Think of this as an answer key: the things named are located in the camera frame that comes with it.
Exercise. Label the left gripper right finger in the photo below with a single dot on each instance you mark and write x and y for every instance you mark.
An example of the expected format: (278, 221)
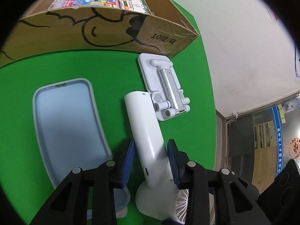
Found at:
(235, 201)

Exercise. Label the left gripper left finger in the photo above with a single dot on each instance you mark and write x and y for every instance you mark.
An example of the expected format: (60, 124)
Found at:
(68, 202)

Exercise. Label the white handheld fan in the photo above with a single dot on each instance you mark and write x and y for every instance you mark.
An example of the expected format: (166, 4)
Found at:
(157, 197)

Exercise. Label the light blue phone case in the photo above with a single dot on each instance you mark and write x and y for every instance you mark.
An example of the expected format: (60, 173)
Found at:
(70, 135)

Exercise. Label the white folding phone stand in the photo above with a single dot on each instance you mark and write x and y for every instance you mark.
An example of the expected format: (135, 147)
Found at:
(162, 84)

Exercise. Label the large cardboard box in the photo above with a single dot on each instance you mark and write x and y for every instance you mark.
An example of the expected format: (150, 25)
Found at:
(41, 29)

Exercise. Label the green white card box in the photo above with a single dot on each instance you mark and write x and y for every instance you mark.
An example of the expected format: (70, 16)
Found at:
(139, 6)

